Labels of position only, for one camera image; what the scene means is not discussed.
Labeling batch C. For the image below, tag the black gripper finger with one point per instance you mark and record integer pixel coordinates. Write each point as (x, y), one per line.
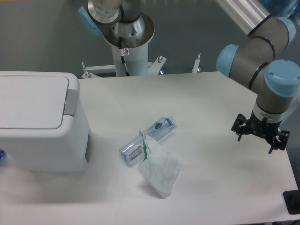
(241, 127)
(279, 141)

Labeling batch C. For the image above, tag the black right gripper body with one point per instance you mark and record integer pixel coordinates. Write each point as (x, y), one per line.
(262, 128)

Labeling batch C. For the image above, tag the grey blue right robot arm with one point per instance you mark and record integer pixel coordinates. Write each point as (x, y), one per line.
(254, 66)

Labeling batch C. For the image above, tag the white plastic trash can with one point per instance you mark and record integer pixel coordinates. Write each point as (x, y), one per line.
(64, 149)

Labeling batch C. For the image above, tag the white trash can lid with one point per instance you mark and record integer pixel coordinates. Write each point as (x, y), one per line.
(32, 102)

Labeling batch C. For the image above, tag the clear plastic water bottle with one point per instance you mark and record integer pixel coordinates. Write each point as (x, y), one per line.
(158, 130)

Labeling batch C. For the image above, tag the blue object at left edge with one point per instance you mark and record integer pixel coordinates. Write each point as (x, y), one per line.
(2, 156)

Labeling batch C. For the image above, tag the white metal base frame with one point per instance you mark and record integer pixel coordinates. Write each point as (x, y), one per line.
(90, 72)

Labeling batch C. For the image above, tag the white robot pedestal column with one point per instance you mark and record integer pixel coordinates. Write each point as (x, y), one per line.
(131, 60)

